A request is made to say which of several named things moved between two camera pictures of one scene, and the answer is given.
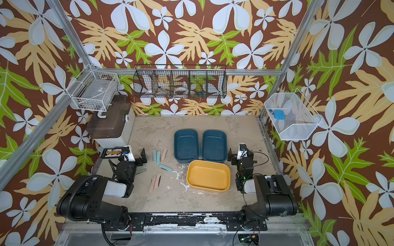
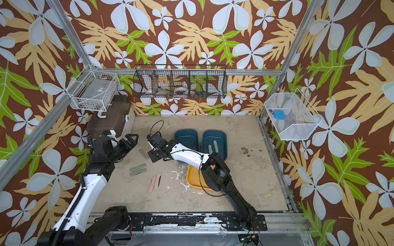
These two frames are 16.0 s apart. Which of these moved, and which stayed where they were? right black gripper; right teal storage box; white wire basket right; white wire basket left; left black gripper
Moved: left black gripper; right black gripper
Stayed: white wire basket left; white wire basket right; right teal storage box
